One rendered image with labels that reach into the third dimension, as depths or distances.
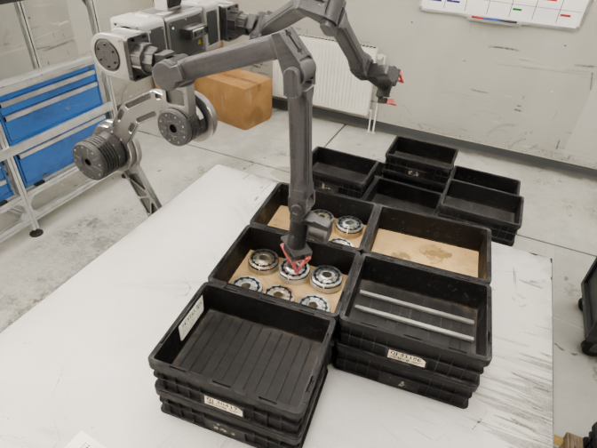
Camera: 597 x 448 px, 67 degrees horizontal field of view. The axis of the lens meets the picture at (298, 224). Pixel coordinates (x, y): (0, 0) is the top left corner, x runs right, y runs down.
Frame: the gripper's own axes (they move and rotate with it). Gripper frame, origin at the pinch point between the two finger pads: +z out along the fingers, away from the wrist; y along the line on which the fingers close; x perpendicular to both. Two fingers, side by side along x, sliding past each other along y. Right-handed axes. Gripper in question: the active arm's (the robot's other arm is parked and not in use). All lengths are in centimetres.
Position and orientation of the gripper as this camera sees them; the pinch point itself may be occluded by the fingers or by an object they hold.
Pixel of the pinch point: (293, 265)
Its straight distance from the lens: 146.5
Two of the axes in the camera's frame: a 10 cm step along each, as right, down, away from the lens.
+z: -1.0, 7.8, 6.2
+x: -9.0, 2.0, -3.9
